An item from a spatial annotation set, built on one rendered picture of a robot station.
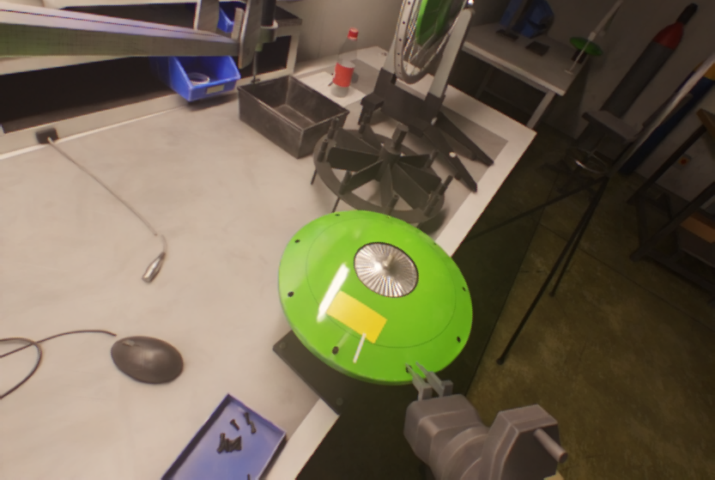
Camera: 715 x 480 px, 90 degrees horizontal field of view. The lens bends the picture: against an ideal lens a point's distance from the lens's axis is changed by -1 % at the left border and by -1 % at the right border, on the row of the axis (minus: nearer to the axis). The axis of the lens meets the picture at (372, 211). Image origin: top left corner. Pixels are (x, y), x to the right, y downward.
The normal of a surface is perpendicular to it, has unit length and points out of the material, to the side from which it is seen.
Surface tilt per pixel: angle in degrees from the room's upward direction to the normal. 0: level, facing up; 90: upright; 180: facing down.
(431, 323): 17
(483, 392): 0
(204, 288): 0
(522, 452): 55
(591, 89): 90
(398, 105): 90
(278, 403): 0
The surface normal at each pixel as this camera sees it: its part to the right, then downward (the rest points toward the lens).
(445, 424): 0.13, -0.97
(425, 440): -0.76, 0.00
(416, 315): 0.37, -0.58
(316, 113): -0.51, 0.39
